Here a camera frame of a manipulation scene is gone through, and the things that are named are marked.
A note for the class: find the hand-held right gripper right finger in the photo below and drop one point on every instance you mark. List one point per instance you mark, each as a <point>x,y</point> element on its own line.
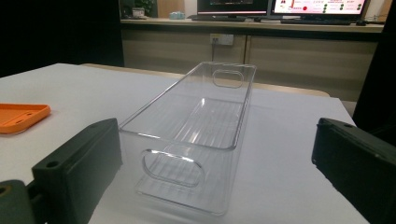
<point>355,158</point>

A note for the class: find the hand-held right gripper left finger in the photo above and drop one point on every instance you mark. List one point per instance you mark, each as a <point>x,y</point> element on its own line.
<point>77,165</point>

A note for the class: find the orange phone case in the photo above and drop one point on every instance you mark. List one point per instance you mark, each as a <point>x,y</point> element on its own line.
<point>18,116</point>

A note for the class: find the clear plastic storage bin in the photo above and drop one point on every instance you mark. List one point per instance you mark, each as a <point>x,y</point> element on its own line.
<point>199,124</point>

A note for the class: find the long wooden desk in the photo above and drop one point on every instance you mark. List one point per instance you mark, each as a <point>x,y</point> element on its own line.
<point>311,59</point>

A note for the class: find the black computer mouse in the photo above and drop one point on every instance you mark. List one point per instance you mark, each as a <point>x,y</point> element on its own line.
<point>361,22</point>

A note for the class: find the black keyboard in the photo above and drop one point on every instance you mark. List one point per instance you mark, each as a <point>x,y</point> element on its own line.
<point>218,18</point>
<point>316,22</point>

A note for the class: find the black computer monitor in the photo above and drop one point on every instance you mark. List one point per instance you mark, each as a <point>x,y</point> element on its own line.
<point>320,6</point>
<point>232,6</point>

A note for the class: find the green potted plant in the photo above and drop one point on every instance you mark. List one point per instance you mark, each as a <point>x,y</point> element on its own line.
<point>141,6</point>

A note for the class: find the small teal object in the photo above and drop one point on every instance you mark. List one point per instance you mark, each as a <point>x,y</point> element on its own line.
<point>176,15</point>

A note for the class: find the white wall outlet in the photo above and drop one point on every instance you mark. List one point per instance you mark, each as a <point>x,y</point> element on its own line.
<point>221,39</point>

